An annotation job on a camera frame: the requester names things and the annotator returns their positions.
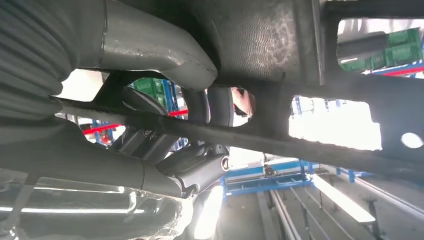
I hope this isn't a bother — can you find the long white ceiling light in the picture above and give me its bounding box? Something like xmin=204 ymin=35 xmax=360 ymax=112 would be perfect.
xmin=309 ymin=173 xmax=377 ymax=226

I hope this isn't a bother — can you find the green plastic crate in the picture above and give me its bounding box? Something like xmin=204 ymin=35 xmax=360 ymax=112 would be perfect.
xmin=132 ymin=77 xmax=166 ymax=108
xmin=384 ymin=28 xmax=424 ymax=65
xmin=339 ymin=49 xmax=387 ymax=72

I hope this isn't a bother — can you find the blue metal frame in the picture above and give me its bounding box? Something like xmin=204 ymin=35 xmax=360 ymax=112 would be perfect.
xmin=221 ymin=158 xmax=375 ymax=200

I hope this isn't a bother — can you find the person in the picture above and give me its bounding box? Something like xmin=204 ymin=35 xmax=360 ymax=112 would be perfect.
xmin=231 ymin=87 xmax=257 ymax=117

